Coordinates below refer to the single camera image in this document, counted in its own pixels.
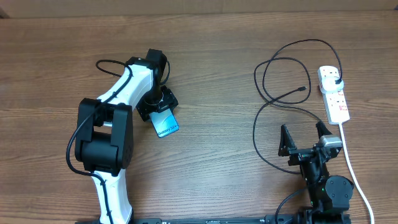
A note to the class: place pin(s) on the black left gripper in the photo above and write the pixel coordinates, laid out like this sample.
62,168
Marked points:
168,100

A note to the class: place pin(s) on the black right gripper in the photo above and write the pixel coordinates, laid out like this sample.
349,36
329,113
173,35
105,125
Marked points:
285,148

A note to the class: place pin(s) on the blue Galaxy smartphone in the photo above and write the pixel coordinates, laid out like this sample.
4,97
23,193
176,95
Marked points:
164,123

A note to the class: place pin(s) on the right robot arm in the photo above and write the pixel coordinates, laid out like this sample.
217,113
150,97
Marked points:
329,194

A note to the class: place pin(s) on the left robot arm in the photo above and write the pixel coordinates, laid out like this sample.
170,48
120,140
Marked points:
101,147

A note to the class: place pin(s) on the white charger plug adapter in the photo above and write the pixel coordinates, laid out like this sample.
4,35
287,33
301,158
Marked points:
330,85

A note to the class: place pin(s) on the white power strip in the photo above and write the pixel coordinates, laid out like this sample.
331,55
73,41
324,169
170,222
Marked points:
335,103

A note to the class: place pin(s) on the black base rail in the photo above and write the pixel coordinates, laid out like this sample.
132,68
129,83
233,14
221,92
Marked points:
268,219

